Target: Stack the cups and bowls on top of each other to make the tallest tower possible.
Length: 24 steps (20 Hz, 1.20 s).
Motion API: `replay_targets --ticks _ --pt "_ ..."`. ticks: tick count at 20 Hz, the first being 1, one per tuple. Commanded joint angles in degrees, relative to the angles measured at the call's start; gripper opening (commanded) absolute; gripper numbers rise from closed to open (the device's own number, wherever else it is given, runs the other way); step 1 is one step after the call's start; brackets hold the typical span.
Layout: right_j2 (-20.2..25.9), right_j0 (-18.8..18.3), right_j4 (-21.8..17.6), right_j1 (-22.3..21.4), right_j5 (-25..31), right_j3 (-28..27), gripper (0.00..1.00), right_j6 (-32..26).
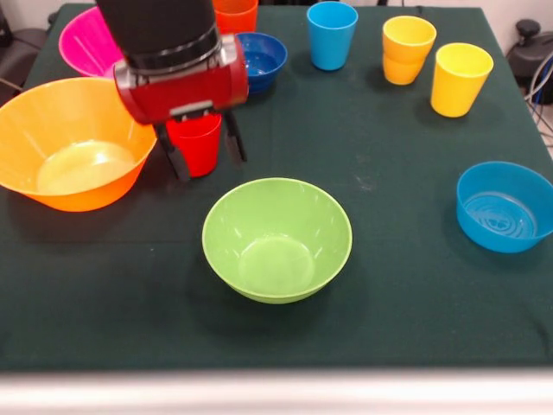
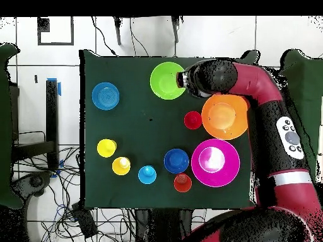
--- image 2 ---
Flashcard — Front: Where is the green plastic bowl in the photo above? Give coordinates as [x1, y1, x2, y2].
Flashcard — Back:
[150, 61, 187, 101]

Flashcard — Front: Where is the black square floor frame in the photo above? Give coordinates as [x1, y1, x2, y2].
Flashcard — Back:
[37, 16, 74, 47]

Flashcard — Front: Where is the tangle of cables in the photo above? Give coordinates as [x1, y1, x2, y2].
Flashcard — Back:
[12, 144, 137, 242]

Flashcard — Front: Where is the thin black cable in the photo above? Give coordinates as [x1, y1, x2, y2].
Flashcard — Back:
[90, 16, 119, 57]

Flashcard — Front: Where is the large yellow-orange plastic bowl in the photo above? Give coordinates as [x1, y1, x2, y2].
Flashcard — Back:
[201, 93, 250, 141]

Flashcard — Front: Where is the light blue plastic cup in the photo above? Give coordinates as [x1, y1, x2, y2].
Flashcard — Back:
[138, 165, 158, 185]

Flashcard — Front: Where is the dark blue plastic bowl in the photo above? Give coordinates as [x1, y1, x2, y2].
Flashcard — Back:
[163, 148, 190, 175]

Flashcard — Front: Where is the black stand leg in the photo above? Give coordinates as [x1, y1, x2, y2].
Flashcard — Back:
[112, 16, 122, 46]
[170, 15, 184, 44]

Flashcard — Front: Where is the green cloth side table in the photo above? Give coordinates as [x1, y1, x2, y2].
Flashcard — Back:
[0, 43, 23, 210]
[278, 49, 323, 182]

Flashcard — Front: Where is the black stand post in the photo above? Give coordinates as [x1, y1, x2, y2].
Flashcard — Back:
[11, 79, 60, 172]

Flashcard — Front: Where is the yellow plastic cup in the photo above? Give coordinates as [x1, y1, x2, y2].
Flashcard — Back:
[112, 156, 131, 176]
[97, 139, 117, 159]

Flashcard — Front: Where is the dark green table cloth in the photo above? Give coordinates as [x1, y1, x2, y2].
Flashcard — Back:
[79, 49, 261, 210]

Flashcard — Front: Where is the large pink plastic bowl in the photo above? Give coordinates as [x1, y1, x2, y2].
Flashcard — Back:
[191, 138, 241, 188]

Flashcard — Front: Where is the blue tape strip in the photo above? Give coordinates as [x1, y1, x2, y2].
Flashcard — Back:
[47, 77, 62, 96]

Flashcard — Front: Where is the orange plastic cup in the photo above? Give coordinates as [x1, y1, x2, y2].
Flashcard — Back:
[173, 173, 193, 193]

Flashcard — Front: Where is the light blue plastic bowl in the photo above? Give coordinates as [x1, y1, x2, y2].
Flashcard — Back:
[91, 82, 120, 111]

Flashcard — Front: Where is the red plastic cup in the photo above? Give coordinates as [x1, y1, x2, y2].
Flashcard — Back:
[184, 111, 203, 130]

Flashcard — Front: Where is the black power strip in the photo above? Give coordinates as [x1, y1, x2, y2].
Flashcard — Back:
[71, 202, 98, 239]

